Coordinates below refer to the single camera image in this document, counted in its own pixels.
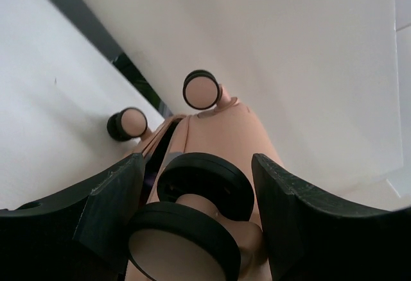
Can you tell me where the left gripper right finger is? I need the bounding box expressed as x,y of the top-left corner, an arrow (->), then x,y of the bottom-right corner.
252,153 -> 410,280

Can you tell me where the pink suitcase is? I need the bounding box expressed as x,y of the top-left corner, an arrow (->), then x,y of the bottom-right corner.
107,70 -> 279,280

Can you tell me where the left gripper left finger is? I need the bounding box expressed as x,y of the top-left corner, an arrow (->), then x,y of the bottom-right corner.
1,153 -> 144,280

